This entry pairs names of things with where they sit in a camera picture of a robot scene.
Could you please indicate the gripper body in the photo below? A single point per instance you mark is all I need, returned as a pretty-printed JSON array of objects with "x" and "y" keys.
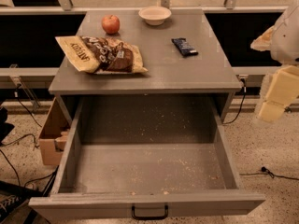
[{"x": 287, "y": 41}]

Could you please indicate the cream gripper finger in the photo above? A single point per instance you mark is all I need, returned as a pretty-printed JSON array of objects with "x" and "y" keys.
[{"x": 270, "y": 112}]

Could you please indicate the grey top drawer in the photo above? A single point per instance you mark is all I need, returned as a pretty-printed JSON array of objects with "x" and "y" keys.
[{"x": 146, "y": 157}]

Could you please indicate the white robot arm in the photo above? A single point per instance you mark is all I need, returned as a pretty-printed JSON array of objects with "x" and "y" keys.
[{"x": 284, "y": 46}]

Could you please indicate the grey drawer cabinet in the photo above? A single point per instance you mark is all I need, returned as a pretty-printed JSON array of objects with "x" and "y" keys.
[{"x": 168, "y": 71}]

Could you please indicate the blue snack bar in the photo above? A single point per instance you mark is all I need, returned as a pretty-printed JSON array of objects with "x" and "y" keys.
[{"x": 184, "y": 47}]

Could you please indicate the white bowl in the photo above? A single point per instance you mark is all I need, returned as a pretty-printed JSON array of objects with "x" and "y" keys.
[{"x": 154, "y": 15}]

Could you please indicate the brown chip bag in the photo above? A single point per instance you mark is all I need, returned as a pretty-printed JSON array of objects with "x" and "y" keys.
[{"x": 101, "y": 55}]

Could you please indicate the red apple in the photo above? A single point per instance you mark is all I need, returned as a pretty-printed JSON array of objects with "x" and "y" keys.
[{"x": 111, "y": 24}]

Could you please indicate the cardboard box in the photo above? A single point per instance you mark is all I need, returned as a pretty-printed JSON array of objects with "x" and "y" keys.
[{"x": 53, "y": 136}]

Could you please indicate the black tripod stand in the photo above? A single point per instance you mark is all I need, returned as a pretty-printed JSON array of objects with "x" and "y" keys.
[{"x": 15, "y": 196}]

